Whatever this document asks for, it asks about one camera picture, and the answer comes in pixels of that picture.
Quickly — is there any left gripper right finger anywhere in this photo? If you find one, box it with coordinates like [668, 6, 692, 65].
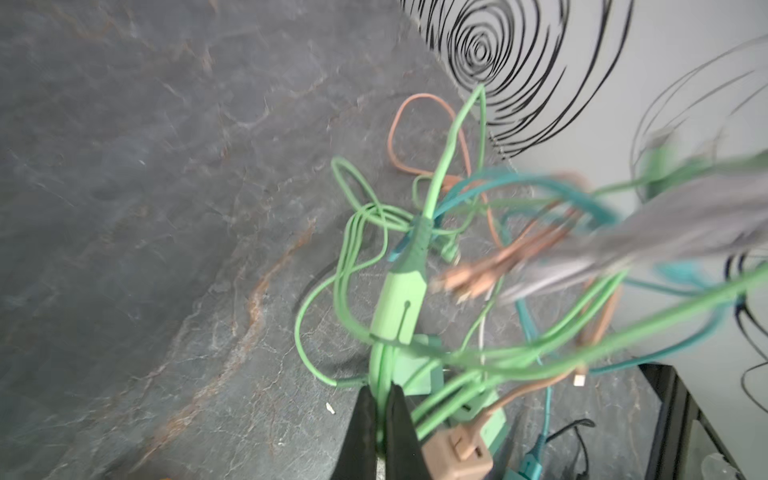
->
[384, 384, 432, 480]

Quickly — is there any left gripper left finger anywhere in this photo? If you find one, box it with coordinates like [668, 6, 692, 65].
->
[330, 386, 377, 480]

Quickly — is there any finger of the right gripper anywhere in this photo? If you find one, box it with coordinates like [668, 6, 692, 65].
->
[498, 171, 767, 303]

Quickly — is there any pink charger plug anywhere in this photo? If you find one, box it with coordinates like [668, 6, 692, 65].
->
[422, 423, 493, 480]

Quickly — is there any pink charger cable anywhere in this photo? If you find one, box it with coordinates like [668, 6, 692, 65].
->
[386, 92, 622, 388]

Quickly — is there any green cable bundle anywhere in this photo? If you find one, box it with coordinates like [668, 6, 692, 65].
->
[292, 83, 768, 445]

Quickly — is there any green plug adapter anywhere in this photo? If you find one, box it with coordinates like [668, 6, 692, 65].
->
[393, 350, 510, 454]

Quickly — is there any teal plug adapter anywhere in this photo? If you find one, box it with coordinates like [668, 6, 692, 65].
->
[502, 435, 547, 480]

